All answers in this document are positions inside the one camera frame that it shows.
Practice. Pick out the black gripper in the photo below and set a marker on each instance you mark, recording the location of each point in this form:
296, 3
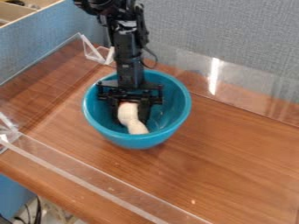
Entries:
130, 87

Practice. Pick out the white toy mushroom brown cap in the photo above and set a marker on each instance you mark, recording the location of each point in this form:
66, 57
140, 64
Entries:
129, 118

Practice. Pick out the blue plastic bowl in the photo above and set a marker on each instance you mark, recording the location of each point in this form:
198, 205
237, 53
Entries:
166, 118

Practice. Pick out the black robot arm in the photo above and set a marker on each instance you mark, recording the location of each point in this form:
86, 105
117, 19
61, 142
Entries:
129, 37

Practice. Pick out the clear acrylic left barrier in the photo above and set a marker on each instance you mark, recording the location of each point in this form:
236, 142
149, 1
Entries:
21, 53

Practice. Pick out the clear acrylic barrier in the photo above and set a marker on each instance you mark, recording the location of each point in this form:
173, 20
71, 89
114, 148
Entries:
21, 53
136, 200
261, 92

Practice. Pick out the clear acrylic front barrier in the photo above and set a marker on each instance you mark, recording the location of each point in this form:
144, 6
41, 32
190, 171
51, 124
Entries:
136, 200

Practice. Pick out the clear acrylic back barrier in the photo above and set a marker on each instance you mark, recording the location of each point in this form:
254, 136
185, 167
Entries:
261, 92

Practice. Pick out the wooden shelf box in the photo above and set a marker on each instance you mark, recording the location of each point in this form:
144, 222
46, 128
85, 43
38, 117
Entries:
15, 10

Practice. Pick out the clear acrylic corner bracket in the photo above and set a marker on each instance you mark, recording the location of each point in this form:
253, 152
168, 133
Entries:
98, 54

